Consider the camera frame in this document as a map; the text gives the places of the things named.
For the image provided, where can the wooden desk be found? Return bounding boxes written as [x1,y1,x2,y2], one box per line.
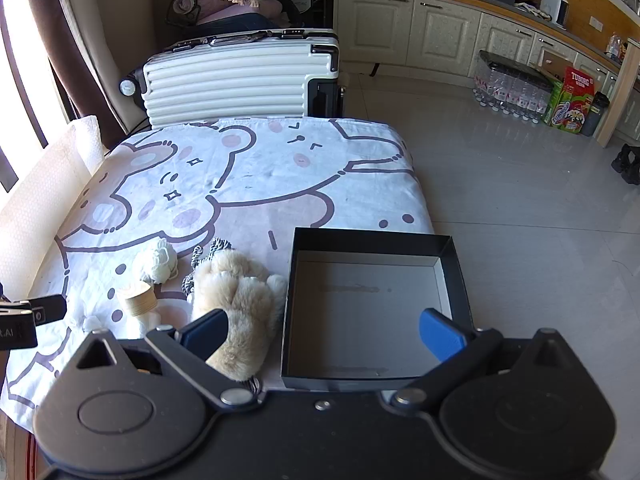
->
[597,37,640,148]

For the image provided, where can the green drink carton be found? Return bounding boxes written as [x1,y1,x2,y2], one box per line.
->
[542,66,597,135]

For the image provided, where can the brown curtain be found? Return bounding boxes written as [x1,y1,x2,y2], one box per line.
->
[20,0,118,133]

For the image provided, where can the beige plush paw toy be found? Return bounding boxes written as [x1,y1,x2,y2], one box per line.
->
[191,250,290,382]

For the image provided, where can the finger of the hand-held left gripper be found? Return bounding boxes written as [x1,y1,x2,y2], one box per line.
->
[27,295,68,325]

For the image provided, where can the white yarn ball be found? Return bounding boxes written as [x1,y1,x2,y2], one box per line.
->
[139,239,179,285]

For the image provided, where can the bottles on counter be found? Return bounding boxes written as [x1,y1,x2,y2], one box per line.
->
[605,32,628,61]

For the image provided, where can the pack of water bottles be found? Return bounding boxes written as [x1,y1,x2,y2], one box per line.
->
[472,50,563,126]

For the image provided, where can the dark blue bag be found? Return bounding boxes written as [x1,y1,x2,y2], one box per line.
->
[190,10,291,39]

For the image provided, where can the white ribbed suitcase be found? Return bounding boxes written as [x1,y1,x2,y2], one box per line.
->
[119,28,347,127]

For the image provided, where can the cream kitchen cabinets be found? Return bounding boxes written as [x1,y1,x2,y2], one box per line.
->
[330,0,640,146]

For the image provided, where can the brown cardboard piece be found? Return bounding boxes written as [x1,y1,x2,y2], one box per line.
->
[537,49,576,81]

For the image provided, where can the wooden mini skateboard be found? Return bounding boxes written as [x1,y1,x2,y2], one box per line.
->
[117,281,156,317]

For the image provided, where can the dark trash bin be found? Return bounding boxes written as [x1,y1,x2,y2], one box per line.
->
[580,91,611,137]

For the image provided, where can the black cardboard box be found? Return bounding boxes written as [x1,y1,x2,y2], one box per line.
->
[280,227,474,394]

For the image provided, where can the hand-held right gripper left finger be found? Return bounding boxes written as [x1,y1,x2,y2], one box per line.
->
[57,308,261,409]

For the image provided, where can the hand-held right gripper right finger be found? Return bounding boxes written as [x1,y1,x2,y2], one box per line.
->
[390,308,593,409]

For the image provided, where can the bear printed blanket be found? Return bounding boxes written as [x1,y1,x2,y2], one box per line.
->
[0,116,435,411]

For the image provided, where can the small round fan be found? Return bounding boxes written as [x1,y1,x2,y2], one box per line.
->
[165,0,203,28]

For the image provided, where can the striped twisted rope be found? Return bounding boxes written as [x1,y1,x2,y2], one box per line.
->
[181,237,234,306]

